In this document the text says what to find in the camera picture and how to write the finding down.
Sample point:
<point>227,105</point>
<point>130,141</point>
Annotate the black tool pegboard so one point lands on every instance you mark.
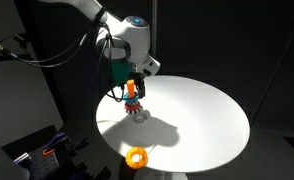
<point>43,163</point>

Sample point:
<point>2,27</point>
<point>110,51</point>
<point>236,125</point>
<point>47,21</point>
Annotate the orange peg striped-base stacking stand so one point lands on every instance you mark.
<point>130,87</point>

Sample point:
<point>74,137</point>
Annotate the orange hook tool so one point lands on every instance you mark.
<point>48,152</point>

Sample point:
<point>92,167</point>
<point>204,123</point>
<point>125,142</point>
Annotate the black tripod stand post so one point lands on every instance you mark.
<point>43,86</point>

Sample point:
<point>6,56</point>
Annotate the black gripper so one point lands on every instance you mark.
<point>137,74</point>

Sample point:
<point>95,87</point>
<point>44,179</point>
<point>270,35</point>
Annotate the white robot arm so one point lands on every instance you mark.
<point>137,36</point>

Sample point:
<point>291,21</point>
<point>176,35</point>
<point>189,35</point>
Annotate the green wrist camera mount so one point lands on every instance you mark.
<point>119,72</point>

